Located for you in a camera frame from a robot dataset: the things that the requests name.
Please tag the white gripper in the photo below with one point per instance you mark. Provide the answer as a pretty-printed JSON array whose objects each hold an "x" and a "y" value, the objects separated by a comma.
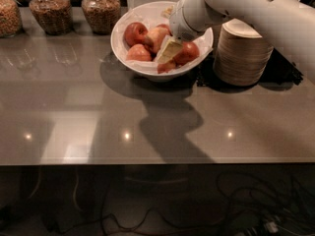
[{"x": 181, "y": 23}]

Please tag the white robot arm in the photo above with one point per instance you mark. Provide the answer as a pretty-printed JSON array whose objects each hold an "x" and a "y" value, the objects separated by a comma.
[{"x": 286, "y": 24}]

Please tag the red apple right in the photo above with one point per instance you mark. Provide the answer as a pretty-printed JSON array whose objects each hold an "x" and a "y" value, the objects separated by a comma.
[{"x": 188, "y": 53}]

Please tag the yellow-red apple centre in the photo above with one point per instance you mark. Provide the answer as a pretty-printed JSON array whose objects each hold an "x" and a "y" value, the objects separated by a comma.
[{"x": 154, "y": 38}]

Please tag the yellow-red apple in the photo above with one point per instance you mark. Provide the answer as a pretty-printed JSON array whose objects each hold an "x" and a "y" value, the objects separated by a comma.
[
  {"x": 154, "y": 38},
  {"x": 166, "y": 67}
]

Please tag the small red apple back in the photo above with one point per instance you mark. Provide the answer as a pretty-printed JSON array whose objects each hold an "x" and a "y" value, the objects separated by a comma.
[{"x": 164, "y": 26}]

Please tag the yellow-red apple front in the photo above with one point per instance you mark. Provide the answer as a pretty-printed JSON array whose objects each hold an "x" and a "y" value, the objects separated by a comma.
[{"x": 166, "y": 67}]

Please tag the white ceramic bowl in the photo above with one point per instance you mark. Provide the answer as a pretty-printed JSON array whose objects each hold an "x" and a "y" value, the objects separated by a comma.
[{"x": 154, "y": 72}]

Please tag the red apple front left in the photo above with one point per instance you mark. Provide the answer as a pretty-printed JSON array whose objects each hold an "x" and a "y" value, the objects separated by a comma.
[{"x": 139, "y": 52}]

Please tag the red apple far left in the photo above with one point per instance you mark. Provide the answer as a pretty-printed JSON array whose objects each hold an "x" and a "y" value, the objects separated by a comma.
[{"x": 135, "y": 33}]

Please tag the front stack paper bowls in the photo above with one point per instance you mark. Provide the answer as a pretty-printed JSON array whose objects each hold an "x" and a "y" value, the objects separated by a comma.
[{"x": 242, "y": 54}]

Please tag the right glass cereal jar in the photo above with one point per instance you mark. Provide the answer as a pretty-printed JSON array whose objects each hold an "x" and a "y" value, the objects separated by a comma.
[{"x": 101, "y": 15}]

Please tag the glass cereal jar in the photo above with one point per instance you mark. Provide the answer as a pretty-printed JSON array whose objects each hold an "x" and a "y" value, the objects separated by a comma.
[
  {"x": 101, "y": 15},
  {"x": 53, "y": 16},
  {"x": 10, "y": 18}
]

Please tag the middle glass cereal jar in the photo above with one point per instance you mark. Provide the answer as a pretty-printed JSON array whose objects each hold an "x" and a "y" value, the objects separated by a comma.
[{"x": 53, "y": 16}]

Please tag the left glass cereal jar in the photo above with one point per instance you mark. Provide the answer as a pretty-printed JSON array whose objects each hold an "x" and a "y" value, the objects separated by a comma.
[{"x": 10, "y": 18}]

